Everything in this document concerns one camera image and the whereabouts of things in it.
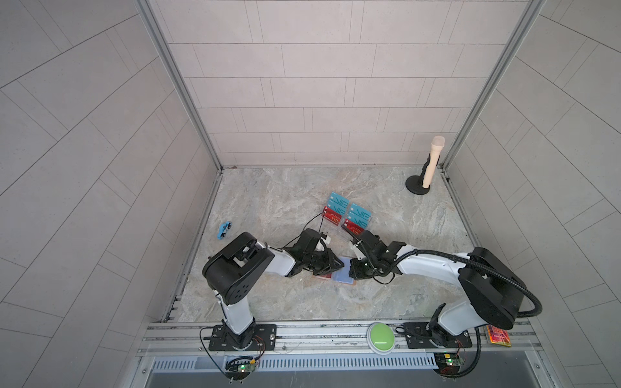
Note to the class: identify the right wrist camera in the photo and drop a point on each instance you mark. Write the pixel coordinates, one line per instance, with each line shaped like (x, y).
(358, 251)

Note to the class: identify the teal VIP card left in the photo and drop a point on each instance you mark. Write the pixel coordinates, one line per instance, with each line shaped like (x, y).
(337, 203)

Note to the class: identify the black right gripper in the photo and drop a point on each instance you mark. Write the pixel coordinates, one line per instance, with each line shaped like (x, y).
(353, 272)

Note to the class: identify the green push button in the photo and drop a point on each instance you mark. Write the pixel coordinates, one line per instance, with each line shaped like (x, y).
(380, 338)

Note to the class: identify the circuit board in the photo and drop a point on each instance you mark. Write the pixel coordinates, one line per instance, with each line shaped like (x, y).
(448, 363)
(240, 368)

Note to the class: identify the teal vip card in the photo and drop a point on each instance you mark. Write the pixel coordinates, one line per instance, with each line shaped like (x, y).
(359, 216)
(337, 203)

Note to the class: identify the beige microphone on black stand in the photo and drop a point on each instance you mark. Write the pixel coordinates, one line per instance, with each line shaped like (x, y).
(420, 185)

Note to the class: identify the left circuit board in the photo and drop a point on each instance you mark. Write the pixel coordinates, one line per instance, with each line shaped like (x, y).
(240, 368)

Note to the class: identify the blue toy car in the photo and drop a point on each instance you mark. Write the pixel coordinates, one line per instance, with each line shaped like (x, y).
(223, 230)

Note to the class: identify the red patterned card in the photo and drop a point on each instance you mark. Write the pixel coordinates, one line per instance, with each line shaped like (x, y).
(498, 336)

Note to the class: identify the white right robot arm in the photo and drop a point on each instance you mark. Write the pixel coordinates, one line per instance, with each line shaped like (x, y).
(493, 295)

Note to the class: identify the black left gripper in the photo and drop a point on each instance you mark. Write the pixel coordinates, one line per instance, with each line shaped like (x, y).
(327, 263)

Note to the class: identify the aluminium rail base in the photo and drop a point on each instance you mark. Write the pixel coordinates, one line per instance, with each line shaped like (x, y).
(291, 346)

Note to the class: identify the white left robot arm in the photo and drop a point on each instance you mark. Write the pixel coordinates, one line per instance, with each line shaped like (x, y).
(232, 272)

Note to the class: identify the teal VIP card right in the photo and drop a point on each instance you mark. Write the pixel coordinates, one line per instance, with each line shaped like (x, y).
(359, 216)

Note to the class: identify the tan leather card holder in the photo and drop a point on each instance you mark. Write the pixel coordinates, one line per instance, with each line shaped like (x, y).
(341, 275)

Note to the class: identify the right circuit board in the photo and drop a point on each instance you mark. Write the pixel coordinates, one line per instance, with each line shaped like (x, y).
(448, 363)

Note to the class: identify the clear acrylic card stand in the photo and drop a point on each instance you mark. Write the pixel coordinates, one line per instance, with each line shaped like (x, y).
(345, 216)

